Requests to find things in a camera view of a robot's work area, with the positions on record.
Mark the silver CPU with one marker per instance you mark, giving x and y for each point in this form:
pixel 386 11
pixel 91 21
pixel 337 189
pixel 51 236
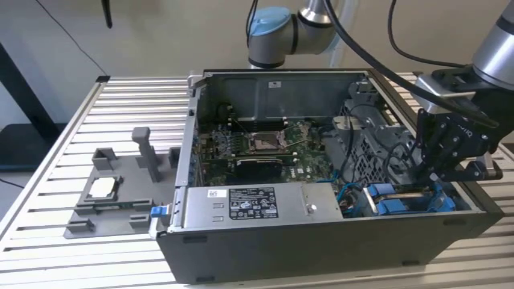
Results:
pixel 102 188

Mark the black table corner cap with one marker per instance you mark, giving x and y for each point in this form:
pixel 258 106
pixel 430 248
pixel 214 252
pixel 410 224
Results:
pixel 103 79

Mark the hard disk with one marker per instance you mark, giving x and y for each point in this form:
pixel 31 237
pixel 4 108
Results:
pixel 401 198

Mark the RAM slot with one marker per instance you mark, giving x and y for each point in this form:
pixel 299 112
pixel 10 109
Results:
pixel 261 123

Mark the black open PC case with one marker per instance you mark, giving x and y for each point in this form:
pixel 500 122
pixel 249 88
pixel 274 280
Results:
pixel 305 253

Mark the blue case latch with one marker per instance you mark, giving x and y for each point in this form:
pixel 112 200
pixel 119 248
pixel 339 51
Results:
pixel 158 211

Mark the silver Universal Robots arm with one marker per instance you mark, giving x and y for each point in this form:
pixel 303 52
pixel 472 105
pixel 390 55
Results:
pixel 277 45

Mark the disk bay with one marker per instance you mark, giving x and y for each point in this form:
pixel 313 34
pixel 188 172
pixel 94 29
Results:
pixel 446 204

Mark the grey parts rack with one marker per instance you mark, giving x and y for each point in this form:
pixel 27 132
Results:
pixel 132 180

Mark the black graphics card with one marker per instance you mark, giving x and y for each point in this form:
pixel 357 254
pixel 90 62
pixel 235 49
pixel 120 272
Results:
pixel 257 170

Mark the green RAM stick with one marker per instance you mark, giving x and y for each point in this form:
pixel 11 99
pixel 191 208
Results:
pixel 114 205

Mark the green motherboard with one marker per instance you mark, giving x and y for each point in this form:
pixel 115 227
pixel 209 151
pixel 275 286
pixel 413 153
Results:
pixel 313 156

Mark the grey metal drive cage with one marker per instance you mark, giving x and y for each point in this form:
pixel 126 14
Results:
pixel 361 144

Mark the silver power supply unit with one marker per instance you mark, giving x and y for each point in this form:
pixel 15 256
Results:
pixel 261 206

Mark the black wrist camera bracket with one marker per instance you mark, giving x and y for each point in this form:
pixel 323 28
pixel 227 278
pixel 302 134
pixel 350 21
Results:
pixel 476 171

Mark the black desk stand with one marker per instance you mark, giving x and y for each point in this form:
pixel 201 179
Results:
pixel 24 144

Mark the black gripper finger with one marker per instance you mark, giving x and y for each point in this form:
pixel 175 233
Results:
pixel 446 153
pixel 421 141

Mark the CPU socket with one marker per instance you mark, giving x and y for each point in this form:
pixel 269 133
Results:
pixel 266 141

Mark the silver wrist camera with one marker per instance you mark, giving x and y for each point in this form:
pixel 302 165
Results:
pixel 434 93

